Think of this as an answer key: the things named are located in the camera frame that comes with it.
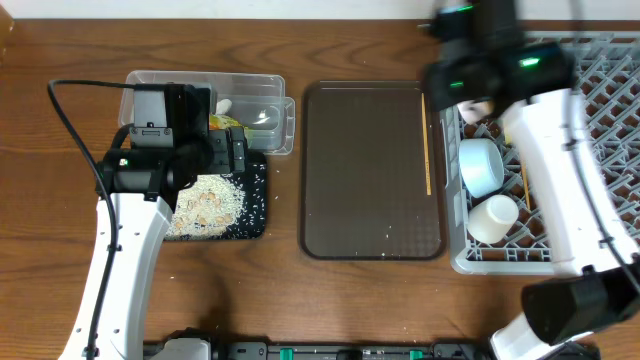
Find white tissue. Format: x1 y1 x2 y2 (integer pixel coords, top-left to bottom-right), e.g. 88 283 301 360
215 99 232 115

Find rice food waste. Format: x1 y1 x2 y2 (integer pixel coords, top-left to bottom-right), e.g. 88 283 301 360
164 172 266 240

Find pink bowl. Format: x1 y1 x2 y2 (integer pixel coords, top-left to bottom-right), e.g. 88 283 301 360
457 100 493 124

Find light blue bowl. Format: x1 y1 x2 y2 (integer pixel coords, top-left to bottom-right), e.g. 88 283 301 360
459 138 504 198

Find white green cup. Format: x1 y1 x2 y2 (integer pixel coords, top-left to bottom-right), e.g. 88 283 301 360
467 195 519 245

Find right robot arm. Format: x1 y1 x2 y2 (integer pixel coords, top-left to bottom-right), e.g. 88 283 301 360
423 0 639 359

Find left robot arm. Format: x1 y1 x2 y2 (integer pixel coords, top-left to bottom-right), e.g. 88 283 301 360
47 80 248 359

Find black waste tray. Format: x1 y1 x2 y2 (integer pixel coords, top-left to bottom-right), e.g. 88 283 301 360
164 149 269 241

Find grey dishwasher rack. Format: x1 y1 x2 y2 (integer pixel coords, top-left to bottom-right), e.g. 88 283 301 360
439 32 639 275

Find clear plastic bin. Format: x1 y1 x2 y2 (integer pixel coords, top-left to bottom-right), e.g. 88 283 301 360
126 70 295 155

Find dark brown serving tray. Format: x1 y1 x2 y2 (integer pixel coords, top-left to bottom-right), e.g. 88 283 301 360
299 81 446 261

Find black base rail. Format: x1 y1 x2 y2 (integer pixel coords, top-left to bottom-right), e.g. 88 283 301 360
142 328 494 360

